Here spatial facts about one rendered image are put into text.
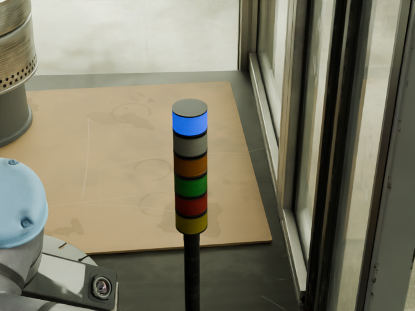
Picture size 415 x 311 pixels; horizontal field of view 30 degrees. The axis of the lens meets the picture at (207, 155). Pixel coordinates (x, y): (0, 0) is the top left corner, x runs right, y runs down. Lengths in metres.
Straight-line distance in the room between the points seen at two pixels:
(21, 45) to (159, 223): 0.45
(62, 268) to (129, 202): 0.69
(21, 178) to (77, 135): 1.07
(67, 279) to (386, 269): 0.32
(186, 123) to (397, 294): 0.38
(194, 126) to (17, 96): 0.76
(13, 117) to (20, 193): 1.05
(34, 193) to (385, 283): 0.30
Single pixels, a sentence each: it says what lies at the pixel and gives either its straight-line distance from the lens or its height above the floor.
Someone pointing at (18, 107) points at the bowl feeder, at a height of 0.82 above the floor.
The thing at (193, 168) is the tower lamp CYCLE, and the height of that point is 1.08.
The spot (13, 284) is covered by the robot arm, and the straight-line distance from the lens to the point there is 0.64.
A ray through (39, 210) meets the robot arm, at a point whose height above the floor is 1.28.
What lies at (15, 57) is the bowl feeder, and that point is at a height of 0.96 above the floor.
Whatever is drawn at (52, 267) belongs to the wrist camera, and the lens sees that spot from 0.80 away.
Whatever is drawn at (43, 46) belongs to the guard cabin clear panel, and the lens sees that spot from 1.99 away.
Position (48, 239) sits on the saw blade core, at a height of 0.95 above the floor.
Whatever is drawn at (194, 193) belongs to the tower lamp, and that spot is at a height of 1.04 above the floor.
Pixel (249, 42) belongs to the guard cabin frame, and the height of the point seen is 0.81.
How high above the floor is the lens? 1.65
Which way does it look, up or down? 34 degrees down
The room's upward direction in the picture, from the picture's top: straight up
